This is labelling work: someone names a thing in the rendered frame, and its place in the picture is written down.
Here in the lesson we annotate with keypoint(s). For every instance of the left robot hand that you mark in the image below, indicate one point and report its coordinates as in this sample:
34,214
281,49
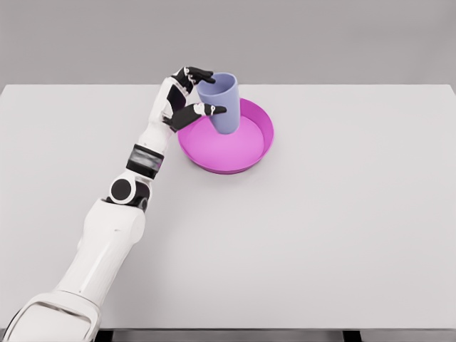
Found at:
167,101

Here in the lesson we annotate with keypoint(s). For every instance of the lavender blue cup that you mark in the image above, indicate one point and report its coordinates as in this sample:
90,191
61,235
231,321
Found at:
221,103

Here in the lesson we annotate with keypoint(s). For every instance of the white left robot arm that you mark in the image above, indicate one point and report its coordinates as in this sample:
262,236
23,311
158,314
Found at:
107,242

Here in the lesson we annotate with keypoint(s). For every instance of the magenta pink plate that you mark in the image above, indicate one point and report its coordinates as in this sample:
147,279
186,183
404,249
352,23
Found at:
228,149

